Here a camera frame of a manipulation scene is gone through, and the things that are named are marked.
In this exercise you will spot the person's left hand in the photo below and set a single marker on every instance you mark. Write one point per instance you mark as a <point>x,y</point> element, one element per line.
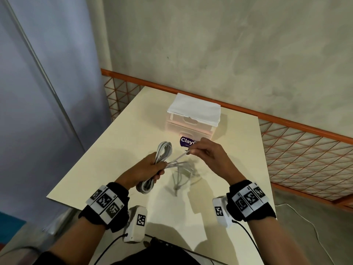
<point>140,171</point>

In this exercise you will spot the person's right hand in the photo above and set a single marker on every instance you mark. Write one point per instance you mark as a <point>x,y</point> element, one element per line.
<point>217,160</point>

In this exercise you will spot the person's right thumb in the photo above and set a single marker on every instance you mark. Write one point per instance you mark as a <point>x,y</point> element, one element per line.
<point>199,155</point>

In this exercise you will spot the person's left thumb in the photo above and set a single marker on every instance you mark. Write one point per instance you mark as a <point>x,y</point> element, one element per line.
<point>160,165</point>

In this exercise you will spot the person's left forearm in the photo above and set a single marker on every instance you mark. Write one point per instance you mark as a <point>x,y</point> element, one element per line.
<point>78,240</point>

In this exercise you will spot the person's right forearm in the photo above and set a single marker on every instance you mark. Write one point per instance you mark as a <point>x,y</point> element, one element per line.
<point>266,240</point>

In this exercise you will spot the purple packet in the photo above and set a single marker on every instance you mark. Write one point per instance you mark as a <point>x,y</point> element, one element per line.
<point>187,141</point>

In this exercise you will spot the pink plastic drawer box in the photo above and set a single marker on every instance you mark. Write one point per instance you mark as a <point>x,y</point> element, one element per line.
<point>190,128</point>

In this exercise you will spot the white folded cloth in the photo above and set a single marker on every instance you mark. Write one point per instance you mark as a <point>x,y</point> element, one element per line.
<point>195,108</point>

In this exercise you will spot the black left wristband with markers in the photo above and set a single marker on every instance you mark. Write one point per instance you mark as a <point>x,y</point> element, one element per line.
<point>106,204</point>

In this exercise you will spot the black wristband with markers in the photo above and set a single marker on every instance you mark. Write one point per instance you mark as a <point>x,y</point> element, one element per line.
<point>106,204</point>
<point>249,200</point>

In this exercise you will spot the black right wristband with markers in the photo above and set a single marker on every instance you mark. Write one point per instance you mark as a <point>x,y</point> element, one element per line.
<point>249,200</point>

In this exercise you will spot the person's black clothing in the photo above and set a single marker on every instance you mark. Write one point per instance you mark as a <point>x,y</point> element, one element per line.
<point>165,255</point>

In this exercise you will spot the orange mesh fence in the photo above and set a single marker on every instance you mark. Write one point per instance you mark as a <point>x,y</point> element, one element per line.
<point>297,151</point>

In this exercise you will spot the blue box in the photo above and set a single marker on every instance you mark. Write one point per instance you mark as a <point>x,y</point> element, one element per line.
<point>11,227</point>

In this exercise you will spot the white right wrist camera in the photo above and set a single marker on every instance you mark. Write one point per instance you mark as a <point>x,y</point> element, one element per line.
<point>220,212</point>

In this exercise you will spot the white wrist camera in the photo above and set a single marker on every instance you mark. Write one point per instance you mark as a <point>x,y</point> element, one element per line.
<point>220,212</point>
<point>136,223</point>

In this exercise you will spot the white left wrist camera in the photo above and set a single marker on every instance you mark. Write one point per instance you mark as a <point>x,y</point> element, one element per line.
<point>136,223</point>

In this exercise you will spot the grey metal table frame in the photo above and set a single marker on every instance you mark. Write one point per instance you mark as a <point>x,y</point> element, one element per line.
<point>59,222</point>

